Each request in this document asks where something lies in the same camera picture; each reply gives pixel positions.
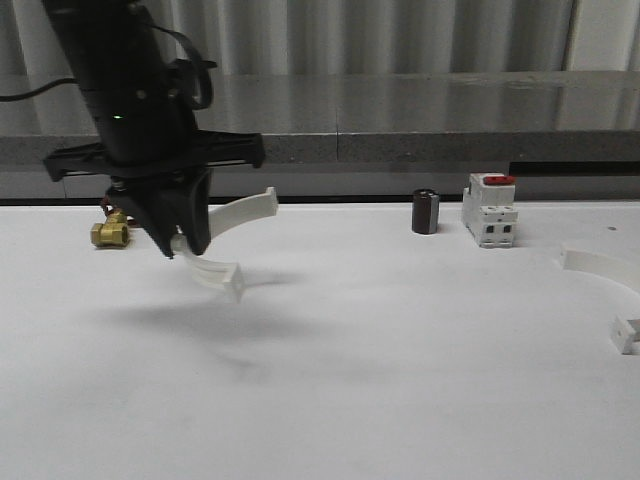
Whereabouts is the white circuit breaker red switch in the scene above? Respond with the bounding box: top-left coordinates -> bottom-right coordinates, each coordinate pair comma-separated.
462,173 -> 518,248

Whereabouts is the white half pipe clamp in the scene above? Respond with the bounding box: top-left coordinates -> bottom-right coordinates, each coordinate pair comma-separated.
170,187 -> 279,302
560,240 -> 639,355

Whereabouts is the dark cylindrical capacitor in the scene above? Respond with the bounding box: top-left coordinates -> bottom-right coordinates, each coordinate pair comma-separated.
411,189 -> 440,235

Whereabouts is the black cable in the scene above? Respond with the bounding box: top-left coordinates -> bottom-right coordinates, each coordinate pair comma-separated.
0,19 -> 218,111

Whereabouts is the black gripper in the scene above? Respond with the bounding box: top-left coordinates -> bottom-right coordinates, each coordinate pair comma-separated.
44,130 -> 265,259

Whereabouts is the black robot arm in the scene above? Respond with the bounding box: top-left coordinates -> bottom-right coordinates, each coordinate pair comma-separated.
43,1 -> 265,257

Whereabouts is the grey stone ledge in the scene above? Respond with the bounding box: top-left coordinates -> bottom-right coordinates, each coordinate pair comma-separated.
0,71 -> 640,201

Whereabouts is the brass valve red handwheel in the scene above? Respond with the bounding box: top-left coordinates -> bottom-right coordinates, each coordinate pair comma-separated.
90,196 -> 139,248

